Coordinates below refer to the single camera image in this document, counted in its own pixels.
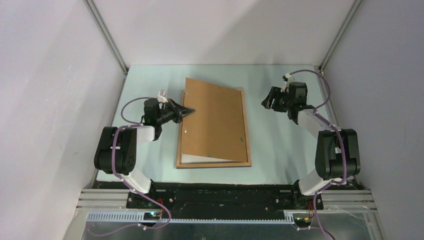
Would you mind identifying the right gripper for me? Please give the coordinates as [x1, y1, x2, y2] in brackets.
[261, 86, 293, 113]

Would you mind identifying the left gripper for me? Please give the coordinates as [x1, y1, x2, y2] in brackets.
[156, 98, 196, 125]

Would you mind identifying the brown backing board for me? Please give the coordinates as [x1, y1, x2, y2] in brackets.
[178, 77, 249, 164]

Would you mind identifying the beach photo print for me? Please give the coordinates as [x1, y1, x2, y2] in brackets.
[181, 154, 235, 165]

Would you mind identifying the wooden picture frame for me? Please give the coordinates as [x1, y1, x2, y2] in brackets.
[175, 86, 253, 170]

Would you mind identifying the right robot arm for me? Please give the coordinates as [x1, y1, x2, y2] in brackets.
[261, 82, 361, 209]

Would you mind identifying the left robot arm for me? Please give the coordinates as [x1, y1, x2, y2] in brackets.
[93, 96, 195, 208]

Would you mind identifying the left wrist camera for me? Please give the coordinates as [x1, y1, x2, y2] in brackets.
[157, 89, 168, 104]

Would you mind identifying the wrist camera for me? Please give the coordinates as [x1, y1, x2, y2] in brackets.
[157, 89, 168, 104]
[281, 73, 295, 92]

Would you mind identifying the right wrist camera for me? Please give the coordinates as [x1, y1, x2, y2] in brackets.
[281, 73, 295, 92]

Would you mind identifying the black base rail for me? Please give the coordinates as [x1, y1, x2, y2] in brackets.
[92, 180, 329, 221]

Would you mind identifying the aluminium base frame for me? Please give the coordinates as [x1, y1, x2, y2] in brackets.
[64, 183, 387, 240]

